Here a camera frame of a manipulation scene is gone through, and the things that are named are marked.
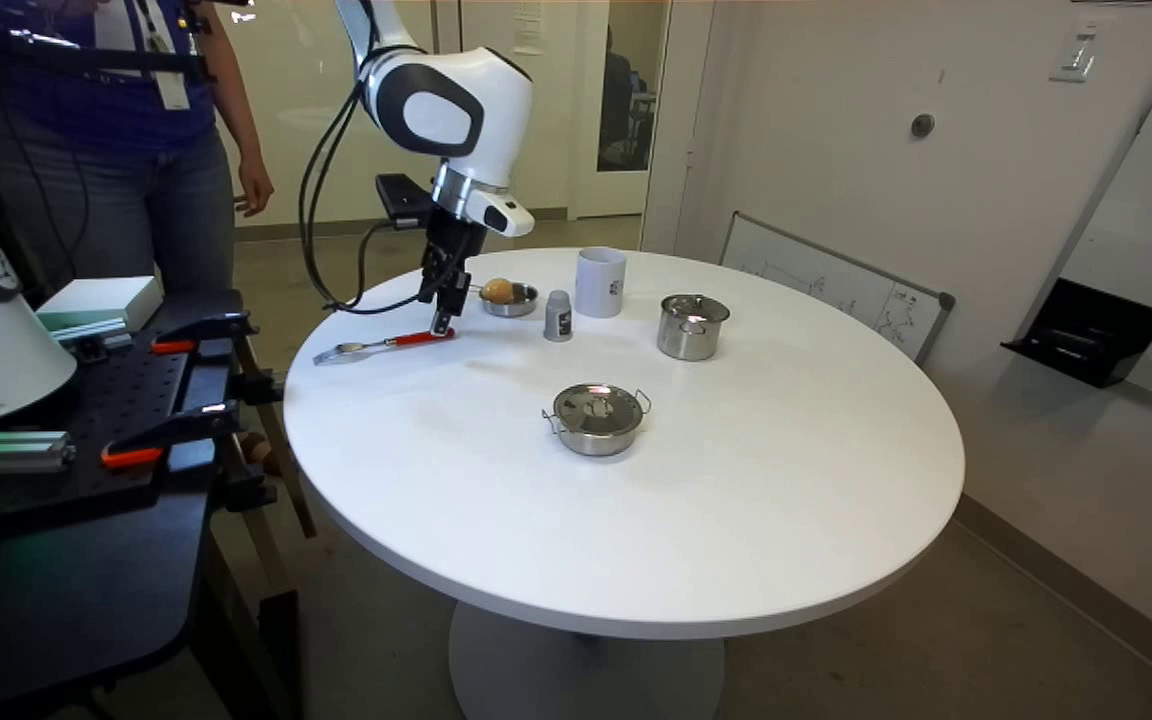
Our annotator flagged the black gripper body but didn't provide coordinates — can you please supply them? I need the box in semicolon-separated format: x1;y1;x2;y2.
421;211;484;312

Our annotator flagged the red handled silver fork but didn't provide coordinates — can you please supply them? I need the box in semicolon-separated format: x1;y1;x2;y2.
313;333;455;366

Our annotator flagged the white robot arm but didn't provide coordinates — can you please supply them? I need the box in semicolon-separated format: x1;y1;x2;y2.
335;0;535;338

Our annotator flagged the low steel pot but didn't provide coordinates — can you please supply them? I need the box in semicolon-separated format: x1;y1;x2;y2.
543;386;651;458

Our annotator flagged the small steel pot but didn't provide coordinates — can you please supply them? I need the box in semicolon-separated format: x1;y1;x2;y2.
656;291;729;362

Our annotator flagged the small grey cup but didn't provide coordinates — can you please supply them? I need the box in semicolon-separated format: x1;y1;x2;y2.
543;288;571;340

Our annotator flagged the white mug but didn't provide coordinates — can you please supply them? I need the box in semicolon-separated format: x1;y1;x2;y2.
578;247;627;316

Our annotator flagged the round white table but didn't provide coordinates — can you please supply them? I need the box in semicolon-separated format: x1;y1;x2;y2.
286;251;966;720

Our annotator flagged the orange black clamp right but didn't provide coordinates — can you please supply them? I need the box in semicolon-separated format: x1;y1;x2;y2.
149;312;252;362

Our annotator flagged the orange black clamp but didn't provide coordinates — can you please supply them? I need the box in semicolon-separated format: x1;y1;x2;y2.
99;404;238;471
149;312;252;362

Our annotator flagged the orange black clamp left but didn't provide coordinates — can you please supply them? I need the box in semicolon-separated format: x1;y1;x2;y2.
99;404;238;471

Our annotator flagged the white box on cart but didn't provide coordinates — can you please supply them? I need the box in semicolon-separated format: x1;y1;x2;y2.
37;275;164;333

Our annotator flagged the person in sandals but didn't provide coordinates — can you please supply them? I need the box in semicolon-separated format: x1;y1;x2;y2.
0;0;271;299

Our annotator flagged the black cart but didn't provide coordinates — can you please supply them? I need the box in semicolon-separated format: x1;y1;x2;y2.
0;291;308;720

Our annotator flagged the small pan with handle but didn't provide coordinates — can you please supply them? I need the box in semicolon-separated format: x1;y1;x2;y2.
481;275;535;321

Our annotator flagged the black wall tray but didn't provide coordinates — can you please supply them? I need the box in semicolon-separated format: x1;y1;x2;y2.
1010;279;1152;389

